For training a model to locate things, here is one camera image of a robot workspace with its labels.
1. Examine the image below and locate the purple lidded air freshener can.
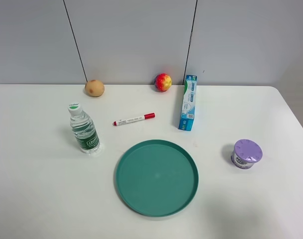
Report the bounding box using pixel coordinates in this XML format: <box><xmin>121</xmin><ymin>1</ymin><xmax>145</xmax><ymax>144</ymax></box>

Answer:
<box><xmin>231</xmin><ymin>139</ymin><xmax>263</xmax><ymax>169</ymax></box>

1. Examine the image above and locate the red white marker pen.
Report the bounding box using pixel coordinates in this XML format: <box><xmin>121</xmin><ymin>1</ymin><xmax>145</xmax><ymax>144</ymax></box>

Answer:
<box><xmin>113</xmin><ymin>113</ymin><xmax>155</xmax><ymax>126</ymax></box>

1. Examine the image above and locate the blue toothpaste box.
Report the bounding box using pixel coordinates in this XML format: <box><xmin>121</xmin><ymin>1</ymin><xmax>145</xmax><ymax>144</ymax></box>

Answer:
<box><xmin>179</xmin><ymin>75</ymin><xmax>198</xmax><ymax>131</ymax></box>

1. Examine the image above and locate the red yellow apple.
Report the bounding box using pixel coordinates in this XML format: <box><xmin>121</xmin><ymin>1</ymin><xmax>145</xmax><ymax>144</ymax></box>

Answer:
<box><xmin>154</xmin><ymin>73</ymin><xmax>172</xmax><ymax>92</ymax></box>

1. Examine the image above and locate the green round plate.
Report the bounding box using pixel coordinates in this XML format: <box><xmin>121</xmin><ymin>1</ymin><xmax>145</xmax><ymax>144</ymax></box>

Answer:
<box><xmin>114</xmin><ymin>139</ymin><xmax>199</xmax><ymax>218</ymax></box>

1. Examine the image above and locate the brown potato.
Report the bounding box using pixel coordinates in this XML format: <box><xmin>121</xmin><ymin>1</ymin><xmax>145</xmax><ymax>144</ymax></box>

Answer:
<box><xmin>85</xmin><ymin>80</ymin><xmax>104</xmax><ymax>97</ymax></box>

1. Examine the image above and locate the clear water bottle green label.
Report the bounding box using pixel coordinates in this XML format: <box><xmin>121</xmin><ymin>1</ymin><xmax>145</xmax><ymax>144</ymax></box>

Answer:
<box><xmin>68</xmin><ymin>103</ymin><xmax>100</xmax><ymax>154</ymax></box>

